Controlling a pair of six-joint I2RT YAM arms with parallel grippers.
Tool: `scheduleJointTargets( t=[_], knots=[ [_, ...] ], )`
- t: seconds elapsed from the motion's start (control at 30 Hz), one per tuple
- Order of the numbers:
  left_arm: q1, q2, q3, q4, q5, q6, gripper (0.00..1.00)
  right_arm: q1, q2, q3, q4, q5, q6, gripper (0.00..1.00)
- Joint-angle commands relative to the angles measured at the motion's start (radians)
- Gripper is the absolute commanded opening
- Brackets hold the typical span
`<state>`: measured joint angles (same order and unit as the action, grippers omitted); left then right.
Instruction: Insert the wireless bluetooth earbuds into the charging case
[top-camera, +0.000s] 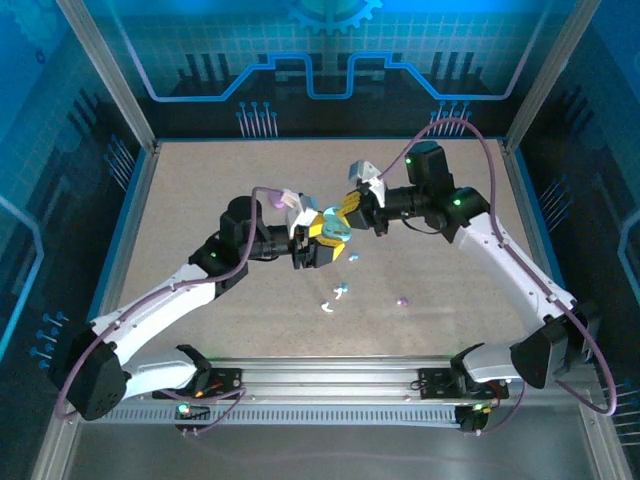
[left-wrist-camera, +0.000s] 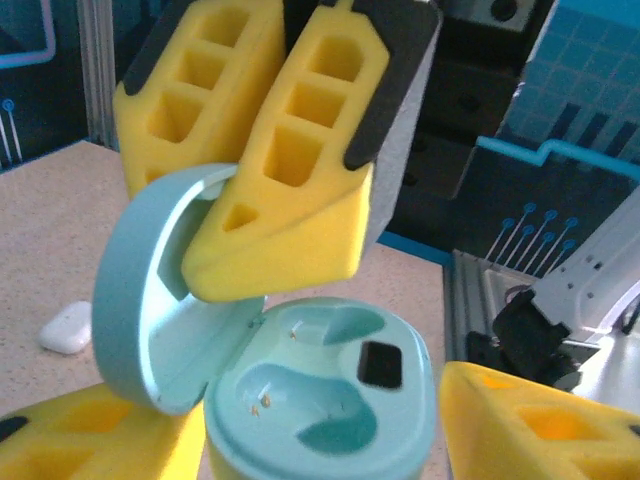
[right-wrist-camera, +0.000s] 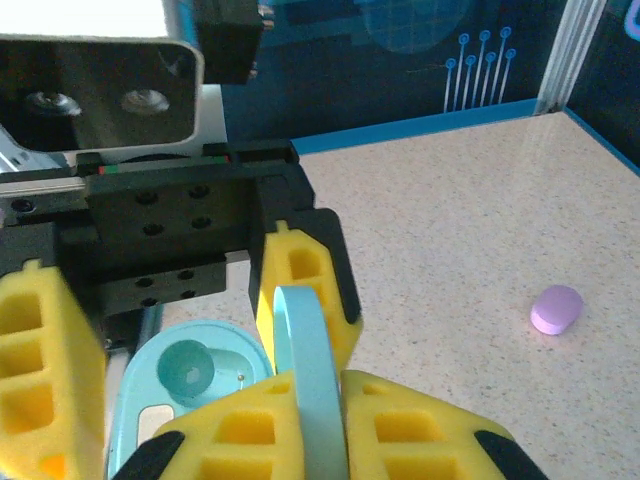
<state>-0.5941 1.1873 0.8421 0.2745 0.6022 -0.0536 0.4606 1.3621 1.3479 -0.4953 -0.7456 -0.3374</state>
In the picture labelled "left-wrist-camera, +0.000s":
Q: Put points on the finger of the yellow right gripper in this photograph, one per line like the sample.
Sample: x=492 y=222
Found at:
x=235 y=125
x=300 y=240

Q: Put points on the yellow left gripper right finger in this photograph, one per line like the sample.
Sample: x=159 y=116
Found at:
x=540 y=440

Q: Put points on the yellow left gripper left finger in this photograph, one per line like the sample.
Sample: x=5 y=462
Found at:
x=75 y=442

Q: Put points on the white earbud charging case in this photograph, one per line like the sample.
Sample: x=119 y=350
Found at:
x=65 y=330

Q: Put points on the teal earbud charging case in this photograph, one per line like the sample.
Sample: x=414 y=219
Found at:
x=320 y=405

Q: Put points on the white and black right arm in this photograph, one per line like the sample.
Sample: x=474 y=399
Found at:
x=600 y=280

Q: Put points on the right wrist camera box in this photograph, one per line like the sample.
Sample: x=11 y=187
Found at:
x=500 y=12

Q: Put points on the aluminium frame post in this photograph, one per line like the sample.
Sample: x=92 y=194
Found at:
x=97 y=75

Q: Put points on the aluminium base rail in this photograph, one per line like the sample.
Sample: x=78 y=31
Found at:
x=465 y=300

